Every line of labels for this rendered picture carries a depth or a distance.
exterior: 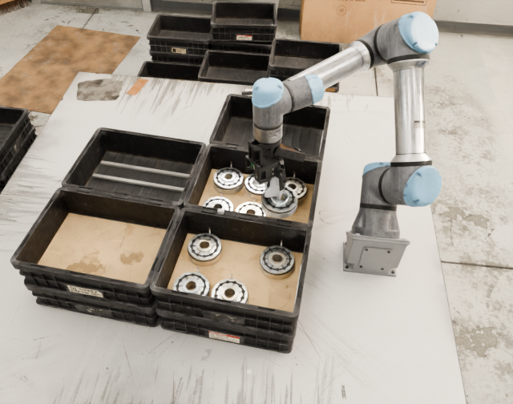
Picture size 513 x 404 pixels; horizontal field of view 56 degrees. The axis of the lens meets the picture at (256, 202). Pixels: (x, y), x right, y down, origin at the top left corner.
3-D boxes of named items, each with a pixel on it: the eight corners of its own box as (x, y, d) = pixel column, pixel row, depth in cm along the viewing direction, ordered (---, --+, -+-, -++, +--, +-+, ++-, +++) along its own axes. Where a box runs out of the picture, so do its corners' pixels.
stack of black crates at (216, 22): (276, 66, 341) (280, 2, 307) (272, 94, 318) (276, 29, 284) (217, 61, 343) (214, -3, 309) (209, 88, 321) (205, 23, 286)
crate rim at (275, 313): (311, 232, 142) (313, 228, 141) (297, 322, 123) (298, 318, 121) (182, 211, 147) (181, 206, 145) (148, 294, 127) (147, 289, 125)
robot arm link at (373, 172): (380, 204, 160) (384, 164, 160) (409, 208, 148) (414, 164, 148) (351, 202, 155) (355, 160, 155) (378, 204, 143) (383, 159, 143)
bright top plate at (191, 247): (225, 237, 147) (225, 236, 146) (216, 264, 140) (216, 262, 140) (193, 231, 148) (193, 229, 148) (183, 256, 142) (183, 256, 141)
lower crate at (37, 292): (187, 251, 162) (184, 228, 153) (159, 330, 142) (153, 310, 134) (77, 231, 167) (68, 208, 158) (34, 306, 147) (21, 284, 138)
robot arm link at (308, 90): (299, 77, 130) (264, 87, 126) (321, 69, 120) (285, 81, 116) (307, 105, 132) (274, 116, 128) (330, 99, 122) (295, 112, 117)
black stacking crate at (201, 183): (318, 185, 169) (322, 161, 161) (308, 251, 150) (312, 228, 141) (209, 167, 174) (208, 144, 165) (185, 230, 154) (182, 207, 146)
